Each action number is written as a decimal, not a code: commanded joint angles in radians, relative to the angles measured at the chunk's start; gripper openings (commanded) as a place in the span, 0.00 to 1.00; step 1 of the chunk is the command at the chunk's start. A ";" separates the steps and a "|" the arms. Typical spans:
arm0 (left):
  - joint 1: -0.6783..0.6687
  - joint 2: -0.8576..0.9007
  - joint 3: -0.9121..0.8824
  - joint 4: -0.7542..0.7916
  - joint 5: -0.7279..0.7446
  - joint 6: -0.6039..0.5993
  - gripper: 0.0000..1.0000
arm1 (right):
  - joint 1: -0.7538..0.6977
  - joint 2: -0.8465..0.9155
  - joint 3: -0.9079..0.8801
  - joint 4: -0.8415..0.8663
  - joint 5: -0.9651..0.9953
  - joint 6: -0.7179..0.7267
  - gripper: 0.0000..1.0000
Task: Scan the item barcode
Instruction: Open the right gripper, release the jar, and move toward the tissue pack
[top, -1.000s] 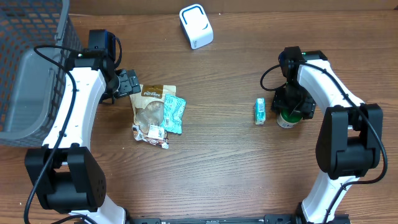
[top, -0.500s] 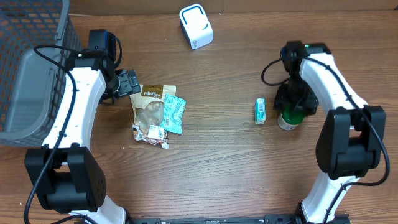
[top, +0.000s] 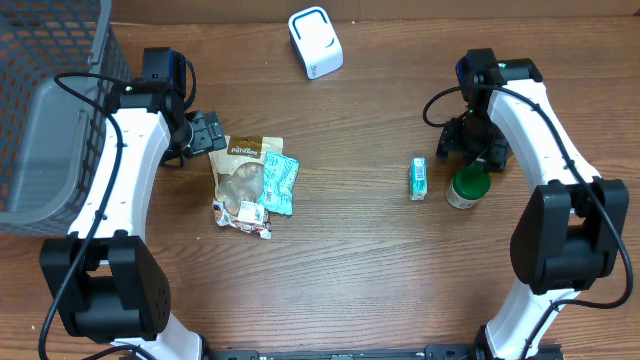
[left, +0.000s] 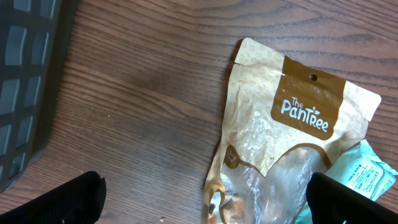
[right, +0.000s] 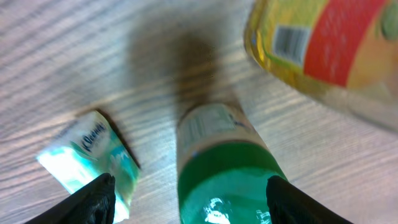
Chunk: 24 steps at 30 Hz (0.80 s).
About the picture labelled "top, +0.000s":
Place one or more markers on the small white brown wrapper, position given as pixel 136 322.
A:
pixel 252 218

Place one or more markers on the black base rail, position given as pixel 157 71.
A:
pixel 330 354

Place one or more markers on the dark grey plastic basket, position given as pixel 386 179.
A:
pixel 51 142

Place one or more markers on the green lid Knorr jar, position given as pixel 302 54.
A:
pixel 467 187

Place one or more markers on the yellow liquid bottle grey cap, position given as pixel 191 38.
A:
pixel 508 157

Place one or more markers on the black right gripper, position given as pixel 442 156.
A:
pixel 496 158

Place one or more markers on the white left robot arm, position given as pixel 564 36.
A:
pixel 105 283

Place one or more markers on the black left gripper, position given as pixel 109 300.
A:
pixel 207 133

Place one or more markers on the white barcode scanner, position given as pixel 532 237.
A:
pixel 315 42

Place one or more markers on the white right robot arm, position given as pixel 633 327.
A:
pixel 566 248

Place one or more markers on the teal wipes packet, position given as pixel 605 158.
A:
pixel 279 176

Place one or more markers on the brown snack pouch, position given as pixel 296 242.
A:
pixel 239 169

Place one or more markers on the teal tissue pack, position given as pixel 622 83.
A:
pixel 418 181

